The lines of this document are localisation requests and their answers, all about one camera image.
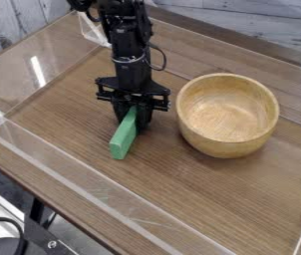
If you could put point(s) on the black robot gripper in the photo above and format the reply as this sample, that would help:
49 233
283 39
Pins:
131 88

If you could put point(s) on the green rectangular block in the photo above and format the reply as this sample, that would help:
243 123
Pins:
124 135

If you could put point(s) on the brown wooden bowl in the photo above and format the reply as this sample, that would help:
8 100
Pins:
227 114

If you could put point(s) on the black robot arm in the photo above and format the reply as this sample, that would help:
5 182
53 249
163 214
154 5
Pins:
127 27

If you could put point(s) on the black table leg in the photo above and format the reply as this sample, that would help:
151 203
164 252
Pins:
36 210

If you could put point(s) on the black chair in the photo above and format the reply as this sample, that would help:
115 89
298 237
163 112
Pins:
33 241

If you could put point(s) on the clear acrylic corner bracket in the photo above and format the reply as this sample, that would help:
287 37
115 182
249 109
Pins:
92 31

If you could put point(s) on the clear acrylic tray wall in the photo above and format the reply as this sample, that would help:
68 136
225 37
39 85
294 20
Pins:
168 200

